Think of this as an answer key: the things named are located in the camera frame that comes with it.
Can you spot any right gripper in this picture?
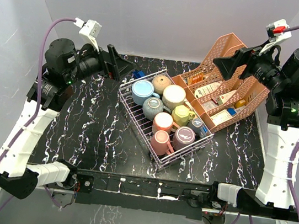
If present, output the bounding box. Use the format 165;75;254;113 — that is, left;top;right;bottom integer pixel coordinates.
210;34;293;94

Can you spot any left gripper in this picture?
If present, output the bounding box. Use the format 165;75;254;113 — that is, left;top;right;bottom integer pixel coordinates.
63;35;139;93

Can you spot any light blue mug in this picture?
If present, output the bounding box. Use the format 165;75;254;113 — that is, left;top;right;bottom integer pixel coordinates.
131;80;160;105

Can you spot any beige round mug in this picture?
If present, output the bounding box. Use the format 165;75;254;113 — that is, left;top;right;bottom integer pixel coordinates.
151;74;172;95

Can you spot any grey mug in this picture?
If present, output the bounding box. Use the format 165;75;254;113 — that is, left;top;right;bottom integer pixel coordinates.
142;97;171;120

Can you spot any small grey-blue cup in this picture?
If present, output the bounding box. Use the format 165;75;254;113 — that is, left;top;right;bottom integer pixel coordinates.
187;118;208;138

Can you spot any yellow-green mug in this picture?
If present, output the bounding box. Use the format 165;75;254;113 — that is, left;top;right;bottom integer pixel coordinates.
172;105;196;126

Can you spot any purple mug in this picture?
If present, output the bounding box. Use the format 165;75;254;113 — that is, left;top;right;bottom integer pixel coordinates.
172;126;196;151

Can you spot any pink mug white inside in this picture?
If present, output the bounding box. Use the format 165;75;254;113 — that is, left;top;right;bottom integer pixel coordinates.
150;130;174;156

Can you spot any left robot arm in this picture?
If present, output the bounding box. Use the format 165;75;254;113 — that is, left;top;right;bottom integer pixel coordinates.
0;38;137;199

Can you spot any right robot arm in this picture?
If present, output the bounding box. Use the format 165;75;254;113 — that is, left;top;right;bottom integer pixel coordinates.
207;45;299;222

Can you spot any small blue object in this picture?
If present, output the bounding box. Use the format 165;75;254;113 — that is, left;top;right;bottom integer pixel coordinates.
132;70;145;79

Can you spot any peach desk organizer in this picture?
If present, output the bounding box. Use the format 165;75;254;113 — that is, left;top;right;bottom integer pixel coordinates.
172;33;269;133

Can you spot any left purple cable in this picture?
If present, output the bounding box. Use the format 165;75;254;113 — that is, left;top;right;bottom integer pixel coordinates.
0;9;89;224

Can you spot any white wire dish rack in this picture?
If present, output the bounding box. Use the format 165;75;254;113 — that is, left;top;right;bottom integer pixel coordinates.
119;70;213;169

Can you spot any black front rail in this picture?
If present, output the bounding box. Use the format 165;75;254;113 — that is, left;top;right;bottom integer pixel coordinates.
42;158;243;224

